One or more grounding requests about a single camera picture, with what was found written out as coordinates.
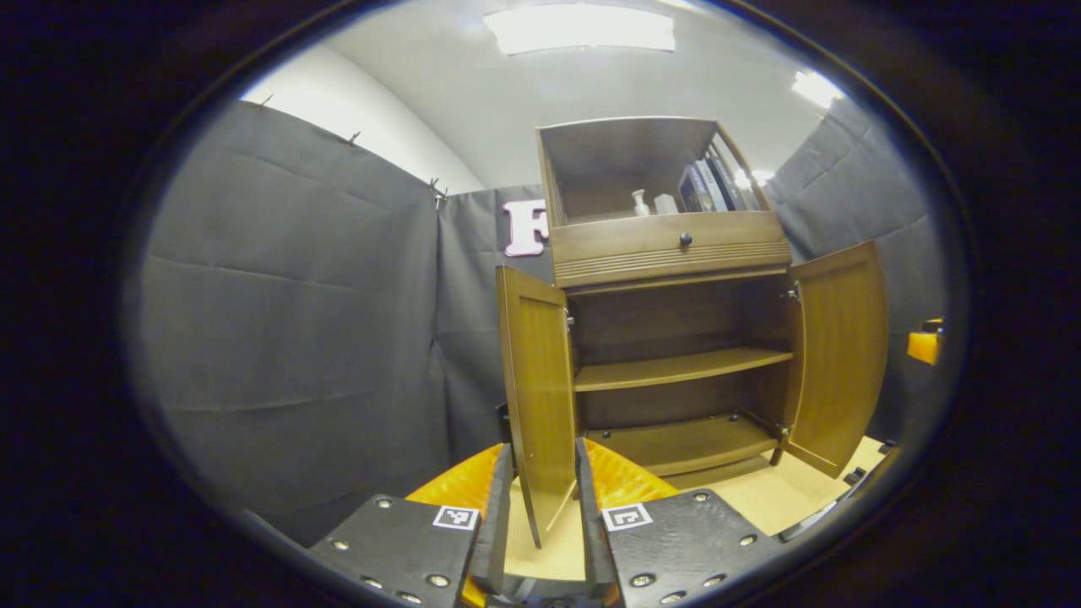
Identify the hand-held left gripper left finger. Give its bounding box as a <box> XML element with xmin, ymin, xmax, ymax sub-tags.
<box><xmin>308</xmin><ymin>443</ymin><xmax>514</xmax><ymax>608</ymax></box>

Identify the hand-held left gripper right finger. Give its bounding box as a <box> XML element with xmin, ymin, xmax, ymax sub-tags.
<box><xmin>576</xmin><ymin>437</ymin><xmax>782</xmax><ymax>608</ymax></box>

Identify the wooden shoe cabinet door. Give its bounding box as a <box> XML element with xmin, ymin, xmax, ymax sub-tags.
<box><xmin>496</xmin><ymin>265</ymin><xmax>579</xmax><ymax>550</ymax></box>
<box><xmin>770</xmin><ymin>241</ymin><xmax>890</xmax><ymax>480</ymax></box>

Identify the wooden double-door shoe cabinet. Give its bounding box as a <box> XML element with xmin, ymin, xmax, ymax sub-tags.
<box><xmin>535</xmin><ymin>116</ymin><xmax>803</xmax><ymax>491</ymax></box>

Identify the wooden cabinet shelf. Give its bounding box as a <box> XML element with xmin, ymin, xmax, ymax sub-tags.
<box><xmin>574</xmin><ymin>347</ymin><xmax>795</xmax><ymax>393</ymax></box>

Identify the wooden cabinet drawer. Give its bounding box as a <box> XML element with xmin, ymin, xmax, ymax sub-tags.
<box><xmin>549</xmin><ymin>209</ymin><xmax>793</xmax><ymax>290</ymax></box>

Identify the dark book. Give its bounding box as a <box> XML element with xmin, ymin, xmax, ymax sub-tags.
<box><xmin>705</xmin><ymin>152</ymin><xmax>752</xmax><ymax>212</ymax></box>

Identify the blue grey book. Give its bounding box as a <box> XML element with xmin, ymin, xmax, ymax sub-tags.
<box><xmin>677</xmin><ymin>162</ymin><xmax>719</xmax><ymax>212</ymax></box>

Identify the small ceiling light panel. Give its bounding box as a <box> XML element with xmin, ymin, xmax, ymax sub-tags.
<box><xmin>791</xmin><ymin>69</ymin><xmax>845</xmax><ymax>109</ymax></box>

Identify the large ceiling light panel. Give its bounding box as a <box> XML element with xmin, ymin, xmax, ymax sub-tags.
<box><xmin>483</xmin><ymin>3</ymin><xmax>676</xmax><ymax>57</ymax></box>

